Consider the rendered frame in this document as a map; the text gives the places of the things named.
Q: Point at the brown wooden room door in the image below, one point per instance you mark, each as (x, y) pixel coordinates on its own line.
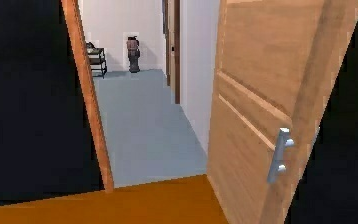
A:
(172, 50)

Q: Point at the light wooden room door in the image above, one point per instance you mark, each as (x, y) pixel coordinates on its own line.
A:
(253, 83)

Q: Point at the black shelf rack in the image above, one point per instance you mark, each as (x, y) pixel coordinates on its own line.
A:
(97, 60)

